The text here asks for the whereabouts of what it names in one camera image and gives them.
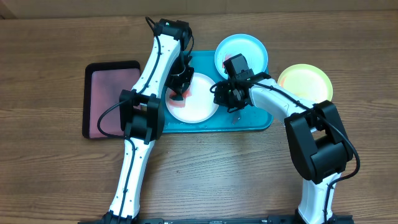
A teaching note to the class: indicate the yellow-green plate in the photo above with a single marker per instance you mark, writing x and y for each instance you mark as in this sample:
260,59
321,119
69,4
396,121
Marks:
307,81

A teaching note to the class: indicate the black tray with red liquid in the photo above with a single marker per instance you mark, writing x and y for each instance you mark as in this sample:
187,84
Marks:
103,84

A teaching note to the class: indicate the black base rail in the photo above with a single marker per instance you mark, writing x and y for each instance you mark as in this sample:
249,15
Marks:
217,221

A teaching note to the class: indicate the green and orange sponge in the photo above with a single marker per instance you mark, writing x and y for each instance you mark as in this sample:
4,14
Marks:
176,100

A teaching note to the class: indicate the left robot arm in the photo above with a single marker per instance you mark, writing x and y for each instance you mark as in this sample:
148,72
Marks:
141,112

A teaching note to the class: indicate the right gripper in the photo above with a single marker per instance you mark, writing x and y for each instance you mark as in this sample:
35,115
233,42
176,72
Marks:
224,101

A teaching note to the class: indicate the light blue plate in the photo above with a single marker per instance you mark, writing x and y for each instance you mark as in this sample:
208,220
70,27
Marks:
250,47

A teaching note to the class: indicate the teal plastic tray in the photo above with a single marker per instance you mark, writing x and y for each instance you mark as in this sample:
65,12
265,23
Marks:
249,118

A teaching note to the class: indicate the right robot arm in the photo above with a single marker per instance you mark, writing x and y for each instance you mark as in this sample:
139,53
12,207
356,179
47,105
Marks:
319,146

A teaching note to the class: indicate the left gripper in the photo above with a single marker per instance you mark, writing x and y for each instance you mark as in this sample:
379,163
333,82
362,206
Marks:
182,84

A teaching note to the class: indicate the white plate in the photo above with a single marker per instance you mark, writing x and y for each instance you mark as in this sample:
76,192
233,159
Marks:
199,106

